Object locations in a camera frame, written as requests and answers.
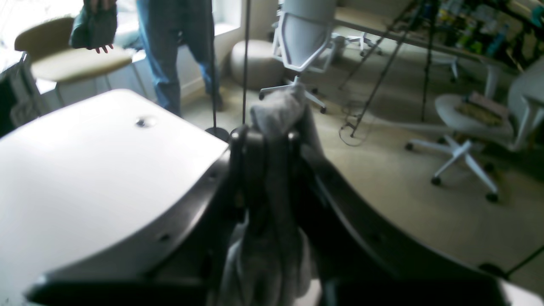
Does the bare human hand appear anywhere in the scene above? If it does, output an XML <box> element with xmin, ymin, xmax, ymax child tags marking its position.
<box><xmin>84</xmin><ymin>0</ymin><xmax>117</xmax><ymax>54</ymax></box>

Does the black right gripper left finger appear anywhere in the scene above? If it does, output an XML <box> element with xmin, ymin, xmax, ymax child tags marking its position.
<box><xmin>25</xmin><ymin>127</ymin><xmax>250</xmax><ymax>306</ymax></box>

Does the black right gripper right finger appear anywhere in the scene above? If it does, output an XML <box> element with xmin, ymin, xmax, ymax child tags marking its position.
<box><xmin>289</xmin><ymin>133</ymin><xmax>508</xmax><ymax>306</ymax></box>

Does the black tripod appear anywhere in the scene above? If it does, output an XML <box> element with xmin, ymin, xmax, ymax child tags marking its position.
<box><xmin>338</xmin><ymin>0</ymin><xmax>439</xmax><ymax>138</ymax></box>

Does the beige stool chair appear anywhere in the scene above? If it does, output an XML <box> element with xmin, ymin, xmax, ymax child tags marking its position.
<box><xmin>14</xmin><ymin>16</ymin><xmax>147</xmax><ymax>106</ymax></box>

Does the round beige pouf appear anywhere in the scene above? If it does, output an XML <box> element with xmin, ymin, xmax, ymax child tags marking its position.
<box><xmin>229</xmin><ymin>40</ymin><xmax>284</xmax><ymax>91</ymax></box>

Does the blue jeans leg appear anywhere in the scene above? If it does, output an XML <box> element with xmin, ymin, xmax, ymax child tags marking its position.
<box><xmin>136</xmin><ymin>0</ymin><xmax>224</xmax><ymax>117</ymax></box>

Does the light grey T-shirt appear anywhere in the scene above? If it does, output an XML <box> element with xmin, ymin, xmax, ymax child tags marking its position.
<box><xmin>218</xmin><ymin>84</ymin><xmax>323</xmax><ymax>306</ymax></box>

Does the black thin stand pole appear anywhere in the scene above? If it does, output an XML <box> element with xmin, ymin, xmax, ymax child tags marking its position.
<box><xmin>204</xmin><ymin>0</ymin><xmax>255</xmax><ymax>143</ymax></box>

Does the white office chair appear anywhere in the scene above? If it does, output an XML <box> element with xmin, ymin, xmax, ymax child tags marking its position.
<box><xmin>258</xmin><ymin>0</ymin><xmax>383</xmax><ymax>114</ymax></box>
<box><xmin>405</xmin><ymin>59</ymin><xmax>544</xmax><ymax>203</ymax></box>

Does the dark grey T-shirt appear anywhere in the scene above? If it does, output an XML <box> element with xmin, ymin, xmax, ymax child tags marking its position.
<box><xmin>69</xmin><ymin>0</ymin><xmax>117</xmax><ymax>50</ymax></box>

